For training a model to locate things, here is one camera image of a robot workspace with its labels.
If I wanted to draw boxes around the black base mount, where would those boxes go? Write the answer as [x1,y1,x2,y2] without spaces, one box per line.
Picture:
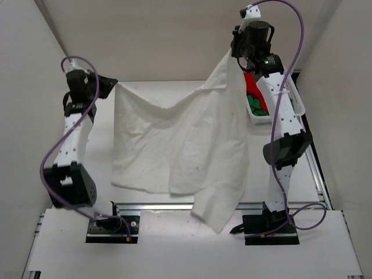
[230,202,300,246]
[85,204,141,244]

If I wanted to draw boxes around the white plastic basket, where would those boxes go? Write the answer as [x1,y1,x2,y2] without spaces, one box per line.
[247,76,305,125]

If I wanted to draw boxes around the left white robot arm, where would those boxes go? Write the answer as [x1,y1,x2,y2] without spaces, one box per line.
[42,69,122,233]

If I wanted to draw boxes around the green t shirt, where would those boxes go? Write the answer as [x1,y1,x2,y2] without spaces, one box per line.
[246,92,295,117]

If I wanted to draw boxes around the red t shirt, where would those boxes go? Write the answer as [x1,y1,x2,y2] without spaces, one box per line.
[243,72,270,111]

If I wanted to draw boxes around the white t shirt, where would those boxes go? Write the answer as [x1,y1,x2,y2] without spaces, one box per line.
[111,53,249,233]

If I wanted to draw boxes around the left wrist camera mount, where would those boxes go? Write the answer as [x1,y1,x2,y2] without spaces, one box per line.
[65,59,88,74]

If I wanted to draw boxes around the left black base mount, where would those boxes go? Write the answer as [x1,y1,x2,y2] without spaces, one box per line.
[85,204,141,244]

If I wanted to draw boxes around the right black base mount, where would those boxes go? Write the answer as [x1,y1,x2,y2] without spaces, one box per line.
[230,202,300,246]

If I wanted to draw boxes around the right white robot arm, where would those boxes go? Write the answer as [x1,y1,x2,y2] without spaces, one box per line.
[231,20,312,233]

